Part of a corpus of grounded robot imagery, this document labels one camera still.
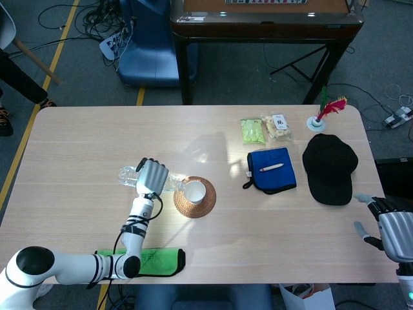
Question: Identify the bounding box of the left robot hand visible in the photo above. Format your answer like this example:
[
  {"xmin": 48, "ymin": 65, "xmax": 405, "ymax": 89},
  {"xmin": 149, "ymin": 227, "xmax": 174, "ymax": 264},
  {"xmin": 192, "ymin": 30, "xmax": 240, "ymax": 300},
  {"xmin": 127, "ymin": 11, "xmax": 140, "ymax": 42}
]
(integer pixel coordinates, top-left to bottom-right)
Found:
[{"xmin": 135, "ymin": 157, "xmax": 170, "ymax": 198}]

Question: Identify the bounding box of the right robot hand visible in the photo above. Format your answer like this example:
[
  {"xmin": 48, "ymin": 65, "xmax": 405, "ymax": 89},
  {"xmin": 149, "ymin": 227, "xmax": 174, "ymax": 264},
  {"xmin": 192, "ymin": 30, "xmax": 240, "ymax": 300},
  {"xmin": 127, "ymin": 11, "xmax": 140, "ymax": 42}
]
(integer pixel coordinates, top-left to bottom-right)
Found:
[{"xmin": 354, "ymin": 192, "xmax": 413, "ymax": 264}]

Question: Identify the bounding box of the transparent plastic bottle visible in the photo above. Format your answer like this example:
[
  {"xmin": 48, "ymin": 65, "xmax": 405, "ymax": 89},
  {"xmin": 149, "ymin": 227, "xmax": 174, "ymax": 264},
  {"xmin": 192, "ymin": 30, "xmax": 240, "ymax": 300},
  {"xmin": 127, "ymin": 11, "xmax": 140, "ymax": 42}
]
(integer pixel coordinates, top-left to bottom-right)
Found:
[{"xmin": 117, "ymin": 164, "xmax": 188, "ymax": 194}]

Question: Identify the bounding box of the white paper cup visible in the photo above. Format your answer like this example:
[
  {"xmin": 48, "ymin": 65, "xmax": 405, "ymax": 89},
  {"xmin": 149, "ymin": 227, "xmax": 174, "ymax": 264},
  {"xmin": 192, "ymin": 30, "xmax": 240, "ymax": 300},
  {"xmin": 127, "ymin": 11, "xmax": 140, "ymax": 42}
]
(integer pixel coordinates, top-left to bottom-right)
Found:
[{"xmin": 183, "ymin": 180, "xmax": 207, "ymax": 204}]

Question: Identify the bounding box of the round woven rattan coaster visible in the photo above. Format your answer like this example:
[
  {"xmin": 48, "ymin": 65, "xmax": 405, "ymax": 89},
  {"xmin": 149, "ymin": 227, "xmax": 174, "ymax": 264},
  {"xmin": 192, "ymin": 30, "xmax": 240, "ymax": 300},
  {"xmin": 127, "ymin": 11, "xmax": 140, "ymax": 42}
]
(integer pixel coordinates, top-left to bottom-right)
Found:
[{"xmin": 173, "ymin": 176, "xmax": 217, "ymax": 220}]

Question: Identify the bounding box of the black box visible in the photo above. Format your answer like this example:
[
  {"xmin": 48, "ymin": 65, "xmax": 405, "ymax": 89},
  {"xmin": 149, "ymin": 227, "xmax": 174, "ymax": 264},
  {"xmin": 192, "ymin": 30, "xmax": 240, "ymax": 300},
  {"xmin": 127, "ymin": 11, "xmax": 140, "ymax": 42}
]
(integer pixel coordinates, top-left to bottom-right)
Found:
[{"xmin": 376, "ymin": 157, "xmax": 413, "ymax": 198}]

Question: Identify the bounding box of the green microfiber cloth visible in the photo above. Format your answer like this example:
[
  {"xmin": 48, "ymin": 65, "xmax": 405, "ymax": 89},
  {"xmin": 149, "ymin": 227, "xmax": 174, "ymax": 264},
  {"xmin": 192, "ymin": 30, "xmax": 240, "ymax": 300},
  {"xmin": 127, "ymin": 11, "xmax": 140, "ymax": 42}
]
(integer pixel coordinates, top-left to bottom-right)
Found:
[{"xmin": 95, "ymin": 247, "xmax": 186, "ymax": 278}]

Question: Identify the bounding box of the black baseball cap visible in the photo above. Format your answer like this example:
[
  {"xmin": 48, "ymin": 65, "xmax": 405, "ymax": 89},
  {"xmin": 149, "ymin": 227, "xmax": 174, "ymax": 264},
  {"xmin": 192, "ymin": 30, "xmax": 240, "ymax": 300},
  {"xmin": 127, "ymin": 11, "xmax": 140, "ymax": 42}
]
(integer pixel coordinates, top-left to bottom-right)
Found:
[{"xmin": 302, "ymin": 133, "xmax": 359, "ymax": 207}]

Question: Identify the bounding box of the white paper bag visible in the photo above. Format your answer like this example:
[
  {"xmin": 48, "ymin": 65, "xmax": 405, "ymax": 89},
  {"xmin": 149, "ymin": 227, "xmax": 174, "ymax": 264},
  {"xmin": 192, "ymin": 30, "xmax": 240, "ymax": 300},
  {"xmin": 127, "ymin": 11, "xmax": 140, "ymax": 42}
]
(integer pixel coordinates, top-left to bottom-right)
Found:
[{"xmin": 279, "ymin": 283, "xmax": 336, "ymax": 310}]

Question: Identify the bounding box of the green snack packet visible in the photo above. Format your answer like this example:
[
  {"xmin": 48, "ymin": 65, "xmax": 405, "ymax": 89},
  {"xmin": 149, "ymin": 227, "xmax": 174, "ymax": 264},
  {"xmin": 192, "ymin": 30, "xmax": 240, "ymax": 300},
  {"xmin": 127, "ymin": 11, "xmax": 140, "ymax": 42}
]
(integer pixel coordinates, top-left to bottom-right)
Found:
[{"xmin": 239, "ymin": 118, "xmax": 268, "ymax": 145}]

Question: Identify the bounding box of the grey power strip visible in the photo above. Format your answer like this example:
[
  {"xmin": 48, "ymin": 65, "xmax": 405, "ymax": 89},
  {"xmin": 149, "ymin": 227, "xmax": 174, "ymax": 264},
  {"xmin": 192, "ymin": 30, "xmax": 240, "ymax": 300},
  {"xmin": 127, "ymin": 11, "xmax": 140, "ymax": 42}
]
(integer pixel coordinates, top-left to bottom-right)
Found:
[{"xmin": 383, "ymin": 108, "xmax": 413, "ymax": 129}]

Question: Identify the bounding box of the blue chair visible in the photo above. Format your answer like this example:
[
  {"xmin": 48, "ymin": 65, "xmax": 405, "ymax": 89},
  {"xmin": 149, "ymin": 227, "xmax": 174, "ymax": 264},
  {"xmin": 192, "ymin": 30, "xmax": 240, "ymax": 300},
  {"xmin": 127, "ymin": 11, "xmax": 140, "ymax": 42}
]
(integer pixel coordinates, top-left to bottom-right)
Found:
[{"xmin": 116, "ymin": 0, "xmax": 198, "ymax": 88}]

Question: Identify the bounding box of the beige pen with red band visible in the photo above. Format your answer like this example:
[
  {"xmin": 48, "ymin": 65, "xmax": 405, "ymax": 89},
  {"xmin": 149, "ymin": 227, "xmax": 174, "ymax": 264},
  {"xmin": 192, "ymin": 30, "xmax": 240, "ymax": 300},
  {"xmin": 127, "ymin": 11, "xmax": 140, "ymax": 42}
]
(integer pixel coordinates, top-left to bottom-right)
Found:
[{"xmin": 259, "ymin": 162, "xmax": 285, "ymax": 172}]

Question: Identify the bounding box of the blue microfiber cloth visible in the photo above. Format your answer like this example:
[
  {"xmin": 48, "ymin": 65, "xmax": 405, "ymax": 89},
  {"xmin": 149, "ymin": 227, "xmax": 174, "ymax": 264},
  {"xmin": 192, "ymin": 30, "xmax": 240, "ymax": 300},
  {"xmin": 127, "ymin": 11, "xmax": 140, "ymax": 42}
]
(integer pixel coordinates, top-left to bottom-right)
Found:
[{"xmin": 242, "ymin": 147, "xmax": 297, "ymax": 195}]

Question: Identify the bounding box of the clear bread snack packet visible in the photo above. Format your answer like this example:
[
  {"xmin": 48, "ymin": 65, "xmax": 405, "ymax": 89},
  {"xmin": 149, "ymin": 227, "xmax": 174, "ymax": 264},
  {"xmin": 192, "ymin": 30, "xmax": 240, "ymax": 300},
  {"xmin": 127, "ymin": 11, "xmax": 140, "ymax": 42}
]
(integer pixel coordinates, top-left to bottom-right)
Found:
[{"xmin": 260, "ymin": 112, "xmax": 295, "ymax": 143}]

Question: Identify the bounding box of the colourful feather shuttlecock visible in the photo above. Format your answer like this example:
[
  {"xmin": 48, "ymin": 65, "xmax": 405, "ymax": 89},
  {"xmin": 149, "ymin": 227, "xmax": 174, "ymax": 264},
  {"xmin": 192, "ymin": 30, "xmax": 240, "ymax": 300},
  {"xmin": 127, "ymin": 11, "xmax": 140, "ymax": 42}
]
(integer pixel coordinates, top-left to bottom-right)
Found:
[{"xmin": 306, "ymin": 85, "xmax": 348, "ymax": 132}]

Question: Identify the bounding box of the white power strip with plugs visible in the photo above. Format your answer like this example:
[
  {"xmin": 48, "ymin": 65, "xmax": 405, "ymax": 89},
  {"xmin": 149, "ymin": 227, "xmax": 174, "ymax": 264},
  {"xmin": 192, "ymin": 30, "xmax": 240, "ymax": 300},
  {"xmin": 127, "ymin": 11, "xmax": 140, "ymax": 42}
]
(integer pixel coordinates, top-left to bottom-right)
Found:
[{"xmin": 99, "ymin": 32, "xmax": 130, "ymax": 61}]

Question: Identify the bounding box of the person in black trousers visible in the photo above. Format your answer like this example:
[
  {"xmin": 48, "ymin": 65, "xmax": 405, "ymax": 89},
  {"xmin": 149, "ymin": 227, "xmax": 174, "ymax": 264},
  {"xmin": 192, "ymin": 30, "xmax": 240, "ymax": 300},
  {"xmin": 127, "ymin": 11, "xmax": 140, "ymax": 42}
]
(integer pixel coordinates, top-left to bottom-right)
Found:
[{"xmin": 0, "ymin": 48, "xmax": 57, "ymax": 136}]

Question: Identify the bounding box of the brown mahjong table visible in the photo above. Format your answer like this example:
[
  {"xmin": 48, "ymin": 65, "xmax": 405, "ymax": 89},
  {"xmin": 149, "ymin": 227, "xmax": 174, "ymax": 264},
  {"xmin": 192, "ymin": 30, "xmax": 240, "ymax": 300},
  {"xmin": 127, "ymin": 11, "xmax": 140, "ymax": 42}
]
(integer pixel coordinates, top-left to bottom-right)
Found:
[{"xmin": 169, "ymin": 0, "xmax": 364, "ymax": 106}]

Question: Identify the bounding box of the white chair with wooden legs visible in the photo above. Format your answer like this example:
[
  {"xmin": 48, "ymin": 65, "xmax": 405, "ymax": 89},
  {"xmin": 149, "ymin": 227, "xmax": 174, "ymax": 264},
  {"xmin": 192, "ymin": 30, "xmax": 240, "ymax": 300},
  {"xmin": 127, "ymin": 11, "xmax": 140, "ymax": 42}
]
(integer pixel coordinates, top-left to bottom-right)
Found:
[{"xmin": 0, "ymin": 6, "xmax": 62, "ymax": 85}]

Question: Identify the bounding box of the bundle of black cables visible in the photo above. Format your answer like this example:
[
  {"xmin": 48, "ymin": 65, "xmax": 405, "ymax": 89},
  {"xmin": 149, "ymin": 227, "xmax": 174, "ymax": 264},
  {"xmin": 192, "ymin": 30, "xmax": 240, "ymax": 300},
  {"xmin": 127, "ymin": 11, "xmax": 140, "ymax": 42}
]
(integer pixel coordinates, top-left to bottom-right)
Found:
[{"xmin": 37, "ymin": 0, "xmax": 130, "ymax": 43}]

